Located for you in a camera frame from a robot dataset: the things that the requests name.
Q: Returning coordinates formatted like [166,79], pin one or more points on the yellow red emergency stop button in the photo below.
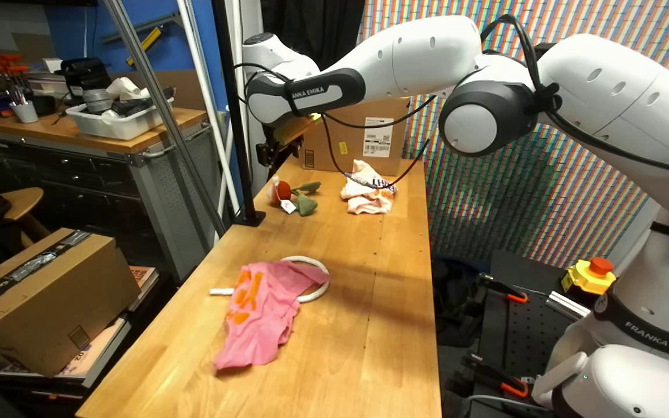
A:
[591,277]

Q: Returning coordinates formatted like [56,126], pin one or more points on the cardboard box with black tape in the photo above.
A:
[47,298]

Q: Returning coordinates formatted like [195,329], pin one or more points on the round wooden stool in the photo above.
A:
[22,203]

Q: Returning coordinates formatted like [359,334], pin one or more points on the white cup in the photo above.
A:
[23,112]

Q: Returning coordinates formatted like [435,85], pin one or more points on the white metal rod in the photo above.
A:
[208,101]

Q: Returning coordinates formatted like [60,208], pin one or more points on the pink shirt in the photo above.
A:
[260,316]

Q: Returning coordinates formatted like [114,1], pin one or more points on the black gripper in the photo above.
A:
[277,151]

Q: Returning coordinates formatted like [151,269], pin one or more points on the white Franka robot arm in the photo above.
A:
[627,118]

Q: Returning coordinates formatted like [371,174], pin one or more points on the orange black clamp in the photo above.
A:
[510,292]
[499,380]

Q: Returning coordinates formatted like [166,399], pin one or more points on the red turnip plushie green leaves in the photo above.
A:
[291,198]

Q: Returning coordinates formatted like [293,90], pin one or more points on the peach printed shirt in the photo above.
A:
[366,188]

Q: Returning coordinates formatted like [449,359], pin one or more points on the wooden top workbench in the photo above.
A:
[79,170]

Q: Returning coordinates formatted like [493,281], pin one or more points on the white plastic bin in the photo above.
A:
[117,120]

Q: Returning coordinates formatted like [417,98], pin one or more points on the black perforated metal plate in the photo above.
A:
[528,334]

